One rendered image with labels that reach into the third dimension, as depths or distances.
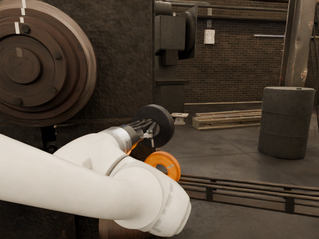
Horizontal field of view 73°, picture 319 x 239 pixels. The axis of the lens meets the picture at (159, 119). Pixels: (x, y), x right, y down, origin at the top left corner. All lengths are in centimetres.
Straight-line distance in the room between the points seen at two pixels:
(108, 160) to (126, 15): 78
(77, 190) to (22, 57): 67
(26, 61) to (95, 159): 52
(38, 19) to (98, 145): 59
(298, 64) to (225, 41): 367
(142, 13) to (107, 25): 17
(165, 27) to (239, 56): 368
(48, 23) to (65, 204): 75
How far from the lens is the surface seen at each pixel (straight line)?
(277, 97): 307
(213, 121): 429
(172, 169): 86
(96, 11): 110
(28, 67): 87
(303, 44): 471
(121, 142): 53
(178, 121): 455
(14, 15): 98
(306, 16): 477
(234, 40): 804
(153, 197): 38
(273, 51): 881
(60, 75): 85
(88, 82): 92
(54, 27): 92
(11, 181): 25
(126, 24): 109
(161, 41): 506
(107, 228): 97
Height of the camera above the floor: 110
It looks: 13 degrees down
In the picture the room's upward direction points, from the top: straight up
